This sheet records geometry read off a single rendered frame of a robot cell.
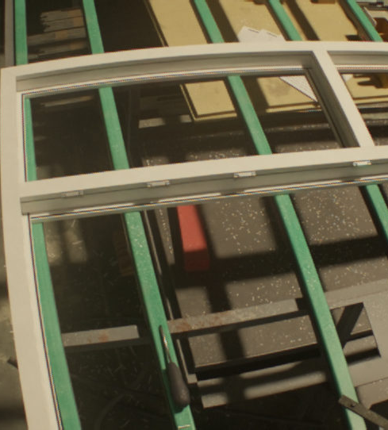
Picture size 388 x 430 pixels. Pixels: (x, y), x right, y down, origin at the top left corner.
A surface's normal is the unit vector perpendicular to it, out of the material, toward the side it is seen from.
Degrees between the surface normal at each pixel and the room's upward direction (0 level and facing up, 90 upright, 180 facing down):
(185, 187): 90
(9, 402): 0
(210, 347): 0
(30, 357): 0
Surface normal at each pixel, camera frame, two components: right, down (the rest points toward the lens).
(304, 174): 0.19, 0.76
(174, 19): 0.06, -0.63
